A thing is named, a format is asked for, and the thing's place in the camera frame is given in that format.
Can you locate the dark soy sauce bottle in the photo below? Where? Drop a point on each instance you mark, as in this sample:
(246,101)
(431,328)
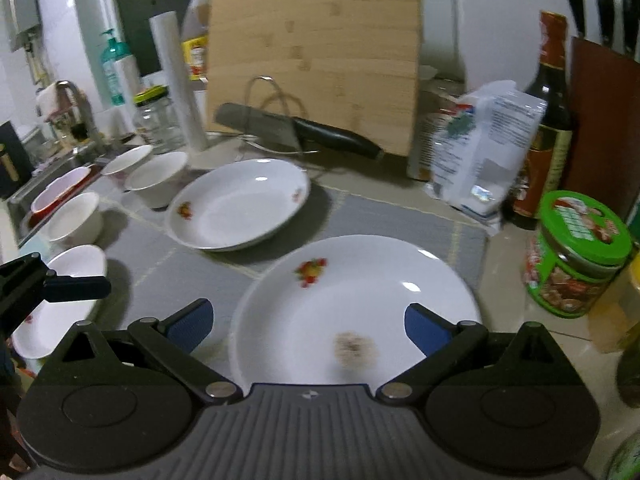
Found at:
(547,150)

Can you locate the yellowish container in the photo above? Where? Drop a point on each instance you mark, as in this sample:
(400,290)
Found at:
(620,310)

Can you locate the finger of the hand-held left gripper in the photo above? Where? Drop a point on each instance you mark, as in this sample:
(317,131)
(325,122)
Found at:
(77,288)

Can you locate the red and white dish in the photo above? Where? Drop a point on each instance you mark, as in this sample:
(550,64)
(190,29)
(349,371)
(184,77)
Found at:
(57,187)

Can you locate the steel sink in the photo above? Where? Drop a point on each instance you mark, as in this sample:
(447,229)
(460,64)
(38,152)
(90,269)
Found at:
(75,157)

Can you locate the bamboo cutting board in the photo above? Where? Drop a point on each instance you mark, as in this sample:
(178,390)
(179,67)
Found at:
(325,50)

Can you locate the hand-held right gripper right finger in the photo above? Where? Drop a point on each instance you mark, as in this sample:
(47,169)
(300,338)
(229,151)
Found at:
(425,327)

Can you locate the brown knife block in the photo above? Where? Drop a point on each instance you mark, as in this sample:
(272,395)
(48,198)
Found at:
(605,135)

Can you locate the grey checked mat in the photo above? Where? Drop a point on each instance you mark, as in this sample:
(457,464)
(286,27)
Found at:
(375,220)

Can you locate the brown oil bottle yellow cap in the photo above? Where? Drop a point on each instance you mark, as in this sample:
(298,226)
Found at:
(195,35)

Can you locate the white printed bag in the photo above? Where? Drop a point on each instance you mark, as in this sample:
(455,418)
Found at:
(480,160)

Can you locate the soap bottle with green pump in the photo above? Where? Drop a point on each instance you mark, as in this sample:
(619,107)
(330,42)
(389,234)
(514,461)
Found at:
(117,75)

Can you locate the black box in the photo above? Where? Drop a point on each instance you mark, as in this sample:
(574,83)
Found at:
(12,160)

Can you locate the pink and white cloth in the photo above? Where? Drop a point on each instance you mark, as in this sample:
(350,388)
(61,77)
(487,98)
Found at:
(50,97)

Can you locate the glass jar with green lid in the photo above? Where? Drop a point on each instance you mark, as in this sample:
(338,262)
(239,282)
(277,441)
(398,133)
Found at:
(157,125)

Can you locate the white bowl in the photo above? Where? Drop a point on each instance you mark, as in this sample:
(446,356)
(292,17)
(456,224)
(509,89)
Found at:
(125,160)
(155,180)
(75,217)
(50,325)

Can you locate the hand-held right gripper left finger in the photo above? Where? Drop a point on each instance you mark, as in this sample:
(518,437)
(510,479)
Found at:
(192,322)

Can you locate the steel faucet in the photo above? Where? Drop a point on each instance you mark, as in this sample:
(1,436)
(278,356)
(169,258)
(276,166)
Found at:
(82,110)

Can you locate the white water heater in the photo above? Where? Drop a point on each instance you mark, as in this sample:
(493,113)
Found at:
(20,5)

